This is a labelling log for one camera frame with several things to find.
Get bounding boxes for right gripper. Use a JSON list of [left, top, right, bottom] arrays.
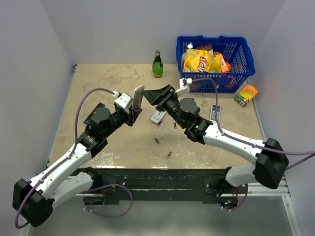
[[142, 85, 187, 128]]

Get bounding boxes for white air conditioner remote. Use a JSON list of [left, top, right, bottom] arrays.
[[133, 85, 145, 110]]

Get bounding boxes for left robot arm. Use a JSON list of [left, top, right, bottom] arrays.
[[12, 103, 142, 229]]

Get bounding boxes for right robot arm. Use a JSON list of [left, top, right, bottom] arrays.
[[142, 85, 289, 193]]

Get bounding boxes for black remote control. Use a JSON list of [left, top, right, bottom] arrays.
[[84, 102, 105, 125]]

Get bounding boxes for white grey remote control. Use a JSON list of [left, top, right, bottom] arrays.
[[210, 104, 221, 122]]

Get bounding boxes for green glass bottle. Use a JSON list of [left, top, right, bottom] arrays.
[[152, 50, 163, 78]]

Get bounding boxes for yellow chips bag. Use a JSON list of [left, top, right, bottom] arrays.
[[183, 49, 221, 73]]

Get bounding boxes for brown snack package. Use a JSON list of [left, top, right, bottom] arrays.
[[196, 44, 213, 52]]

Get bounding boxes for orange snack box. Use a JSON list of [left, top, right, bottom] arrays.
[[214, 52, 231, 73]]

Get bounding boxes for blue plastic shopping basket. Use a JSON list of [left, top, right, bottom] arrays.
[[176, 35, 255, 93]]

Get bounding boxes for green orange carton box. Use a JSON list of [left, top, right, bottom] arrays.
[[234, 85, 258, 107]]

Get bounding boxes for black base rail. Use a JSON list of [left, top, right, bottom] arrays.
[[72, 167, 246, 206]]

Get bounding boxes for aluminium frame rail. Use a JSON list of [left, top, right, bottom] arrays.
[[248, 176, 290, 197]]

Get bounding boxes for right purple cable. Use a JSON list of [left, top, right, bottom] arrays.
[[190, 78, 315, 170]]

